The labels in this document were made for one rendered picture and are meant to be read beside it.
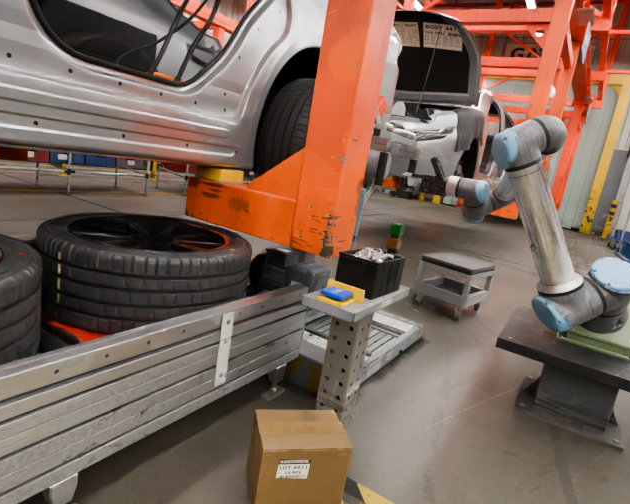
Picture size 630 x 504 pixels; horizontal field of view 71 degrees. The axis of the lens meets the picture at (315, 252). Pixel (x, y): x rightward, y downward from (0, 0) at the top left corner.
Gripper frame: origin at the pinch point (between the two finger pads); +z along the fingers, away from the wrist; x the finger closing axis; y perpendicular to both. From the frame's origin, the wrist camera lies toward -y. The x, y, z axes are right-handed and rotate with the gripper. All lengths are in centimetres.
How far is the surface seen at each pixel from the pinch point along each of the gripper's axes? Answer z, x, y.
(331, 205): -6, -77, 14
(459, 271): -18, 74, 53
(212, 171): 49, -75, 11
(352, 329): -23, -81, 49
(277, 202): 16, -76, 17
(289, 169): 14, -74, 5
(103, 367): 3, -147, 50
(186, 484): -9, -130, 83
